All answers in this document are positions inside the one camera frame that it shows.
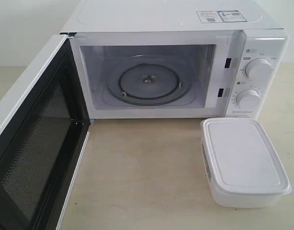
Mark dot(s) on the white frame with dark panel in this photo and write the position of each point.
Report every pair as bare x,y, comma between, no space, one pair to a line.
44,126

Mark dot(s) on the white plastic lidded container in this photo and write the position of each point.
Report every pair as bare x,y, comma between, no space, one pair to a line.
242,166

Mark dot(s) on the glass microwave turntable plate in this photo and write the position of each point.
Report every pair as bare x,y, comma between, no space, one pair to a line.
148,80

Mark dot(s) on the white microwave oven body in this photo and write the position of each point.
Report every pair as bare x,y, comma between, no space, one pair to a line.
103,32

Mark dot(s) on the lower white control knob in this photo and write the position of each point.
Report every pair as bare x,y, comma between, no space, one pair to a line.
248,99

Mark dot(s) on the white control knob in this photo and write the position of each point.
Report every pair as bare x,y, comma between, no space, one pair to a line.
258,68
248,99

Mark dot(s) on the upper white control knob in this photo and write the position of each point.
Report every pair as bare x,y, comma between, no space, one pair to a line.
258,68

